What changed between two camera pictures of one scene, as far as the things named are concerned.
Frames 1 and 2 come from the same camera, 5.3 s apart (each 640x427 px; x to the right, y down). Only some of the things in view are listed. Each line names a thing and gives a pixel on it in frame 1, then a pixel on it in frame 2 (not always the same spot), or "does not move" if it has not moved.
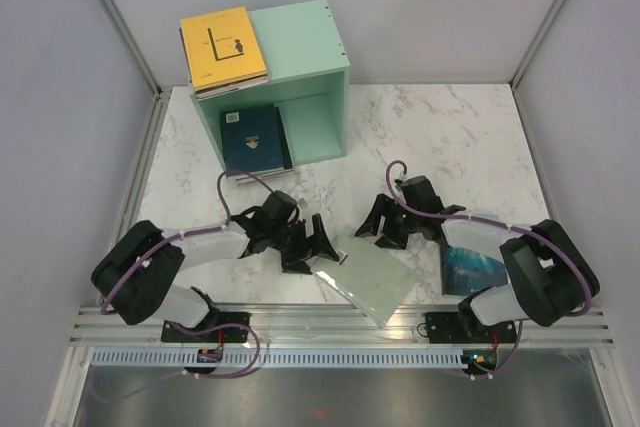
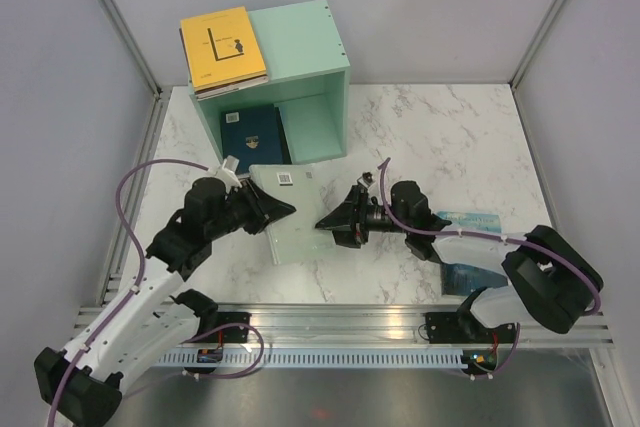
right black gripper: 383,207 -> 348,225
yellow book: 221,48 does not move
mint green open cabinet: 307,71 does not move
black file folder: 287,165 does not move
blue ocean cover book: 466,271 does not move
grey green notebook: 371,277 -> 294,237
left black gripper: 299,253 -> 263,207
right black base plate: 466,327 does not move
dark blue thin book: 251,139 does not move
